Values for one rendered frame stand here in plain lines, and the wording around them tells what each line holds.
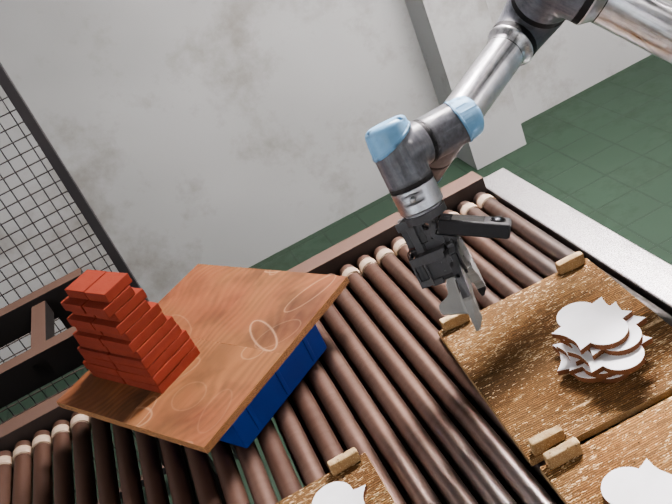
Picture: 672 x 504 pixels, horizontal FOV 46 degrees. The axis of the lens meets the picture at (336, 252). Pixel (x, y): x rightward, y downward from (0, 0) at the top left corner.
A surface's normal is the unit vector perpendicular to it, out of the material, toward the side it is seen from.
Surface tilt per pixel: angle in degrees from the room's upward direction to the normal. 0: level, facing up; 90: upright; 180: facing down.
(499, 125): 90
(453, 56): 90
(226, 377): 0
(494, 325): 0
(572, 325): 0
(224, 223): 90
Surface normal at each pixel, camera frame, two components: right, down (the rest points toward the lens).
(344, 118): 0.32, 0.39
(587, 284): -0.36, -0.79
